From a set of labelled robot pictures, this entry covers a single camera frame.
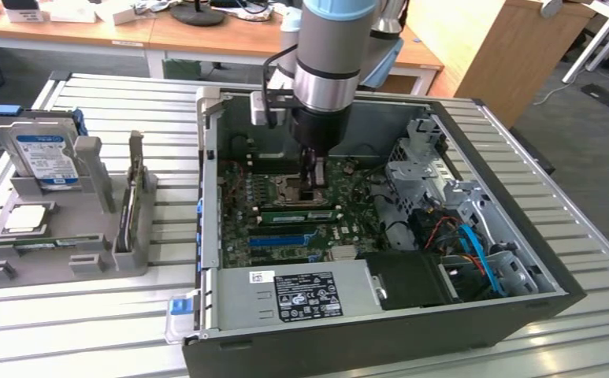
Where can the white cardboard box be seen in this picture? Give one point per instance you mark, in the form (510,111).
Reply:
(26,12)

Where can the black RAM slot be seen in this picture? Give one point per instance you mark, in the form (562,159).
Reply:
(295,229)

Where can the grey power supply unit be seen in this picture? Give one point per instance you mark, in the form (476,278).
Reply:
(293,295)

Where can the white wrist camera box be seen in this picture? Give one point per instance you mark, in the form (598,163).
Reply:
(259,110)

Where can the grey card retainer latch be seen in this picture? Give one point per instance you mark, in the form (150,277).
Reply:
(210,100)

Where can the wooden office desk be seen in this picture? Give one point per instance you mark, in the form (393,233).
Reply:
(178,35)

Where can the CPU socket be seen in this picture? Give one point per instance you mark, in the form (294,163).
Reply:
(289,189)

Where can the hard disk blue label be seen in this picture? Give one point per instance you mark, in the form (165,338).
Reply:
(40,153)

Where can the black monitor base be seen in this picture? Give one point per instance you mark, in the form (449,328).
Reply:
(197,15)

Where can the clear panel blue tab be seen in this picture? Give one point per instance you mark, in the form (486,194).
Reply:
(179,317)

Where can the silver metal disk bay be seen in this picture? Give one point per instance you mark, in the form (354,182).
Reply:
(430,173)

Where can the green motherboard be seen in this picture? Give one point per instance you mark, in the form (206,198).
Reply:
(346,220)

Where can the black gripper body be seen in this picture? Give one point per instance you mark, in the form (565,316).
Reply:
(319,126)

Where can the grey parts rack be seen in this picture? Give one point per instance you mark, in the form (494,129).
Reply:
(99,260)

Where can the green RAM stick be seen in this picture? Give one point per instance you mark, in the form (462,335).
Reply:
(295,216)
(40,242)

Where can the small silver chipset heatsink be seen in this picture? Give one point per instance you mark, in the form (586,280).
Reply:
(342,254)

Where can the white frame desk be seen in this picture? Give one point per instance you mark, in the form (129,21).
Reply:
(606,35)

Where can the black floor box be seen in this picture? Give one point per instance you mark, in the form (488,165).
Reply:
(601,94)

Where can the wooden cabinet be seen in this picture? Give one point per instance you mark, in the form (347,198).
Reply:
(498,55)

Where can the black open PC case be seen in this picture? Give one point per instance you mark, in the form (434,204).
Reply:
(388,346)

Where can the graphics card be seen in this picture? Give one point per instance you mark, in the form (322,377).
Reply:
(131,197)

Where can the silver CPU chip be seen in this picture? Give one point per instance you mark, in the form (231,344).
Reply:
(26,217)

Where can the blue disk caddy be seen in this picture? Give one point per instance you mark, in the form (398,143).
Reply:
(31,112)

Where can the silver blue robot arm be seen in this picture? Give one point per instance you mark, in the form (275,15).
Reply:
(330,43)

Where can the blue expansion slot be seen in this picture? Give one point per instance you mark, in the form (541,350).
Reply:
(277,240)

